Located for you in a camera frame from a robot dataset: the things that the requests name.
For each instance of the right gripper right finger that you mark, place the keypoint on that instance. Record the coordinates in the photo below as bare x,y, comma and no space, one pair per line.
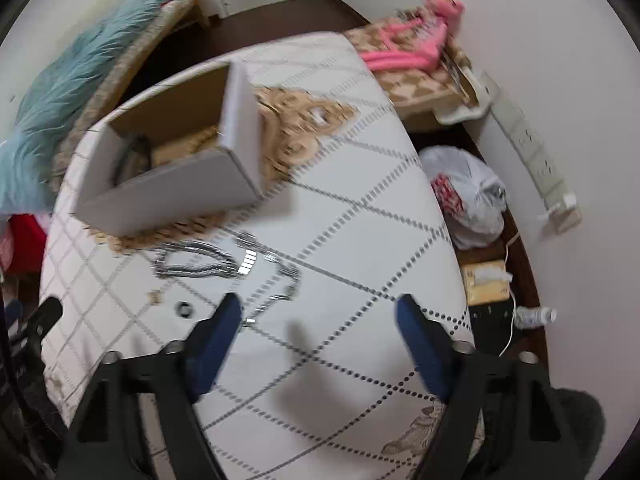
501,417

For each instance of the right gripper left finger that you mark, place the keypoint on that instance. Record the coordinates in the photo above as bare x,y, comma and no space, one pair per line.
106,439

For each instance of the black smart band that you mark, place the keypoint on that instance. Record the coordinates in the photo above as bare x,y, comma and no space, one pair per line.
132,160

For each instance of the cardboard box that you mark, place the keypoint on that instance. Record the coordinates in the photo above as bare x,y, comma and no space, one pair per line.
206,137

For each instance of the small white bottle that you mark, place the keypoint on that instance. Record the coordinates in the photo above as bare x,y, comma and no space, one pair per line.
532,318

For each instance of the yellow tissue pack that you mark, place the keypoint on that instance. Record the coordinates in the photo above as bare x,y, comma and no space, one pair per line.
486,282

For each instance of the white patterned tablecloth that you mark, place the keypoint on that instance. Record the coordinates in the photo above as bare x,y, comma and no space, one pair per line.
320,386

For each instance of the white plastic bag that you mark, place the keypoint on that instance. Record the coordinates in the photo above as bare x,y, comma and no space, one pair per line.
471,196

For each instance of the white charger plug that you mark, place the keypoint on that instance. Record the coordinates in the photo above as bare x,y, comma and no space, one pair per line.
566,205

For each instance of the white power strip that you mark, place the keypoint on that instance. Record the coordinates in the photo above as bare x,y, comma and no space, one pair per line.
547,178

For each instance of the teal blue quilt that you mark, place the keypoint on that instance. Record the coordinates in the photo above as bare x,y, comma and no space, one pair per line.
55,101

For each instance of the checkered brown cushion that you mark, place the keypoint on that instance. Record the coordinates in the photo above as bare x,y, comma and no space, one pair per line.
413,91

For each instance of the pink panther plush toy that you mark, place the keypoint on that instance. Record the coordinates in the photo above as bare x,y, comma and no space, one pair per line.
416,43

